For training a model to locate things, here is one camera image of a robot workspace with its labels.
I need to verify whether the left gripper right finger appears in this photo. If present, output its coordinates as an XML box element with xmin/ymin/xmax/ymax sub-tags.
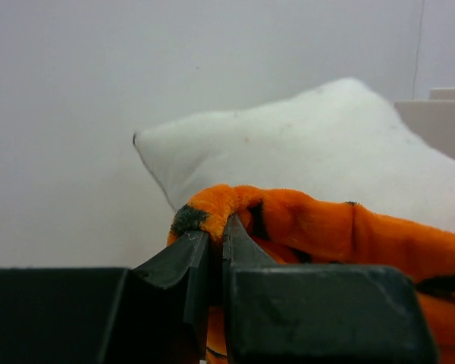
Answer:
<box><xmin>222</xmin><ymin>216</ymin><xmax>439</xmax><ymax>363</ymax></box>

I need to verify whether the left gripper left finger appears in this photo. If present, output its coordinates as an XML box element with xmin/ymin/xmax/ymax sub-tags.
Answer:
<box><xmin>0</xmin><ymin>231</ymin><xmax>209</xmax><ymax>363</ymax></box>

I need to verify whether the orange patterned pillowcase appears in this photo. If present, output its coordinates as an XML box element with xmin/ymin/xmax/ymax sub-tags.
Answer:
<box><xmin>168</xmin><ymin>184</ymin><xmax>455</xmax><ymax>363</ymax></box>

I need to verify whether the white pillow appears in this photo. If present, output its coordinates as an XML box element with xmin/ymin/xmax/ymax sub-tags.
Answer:
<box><xmin>133</xmin><ymin>78</ymin><xmax>455</xmax><ymax>232</ymax></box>

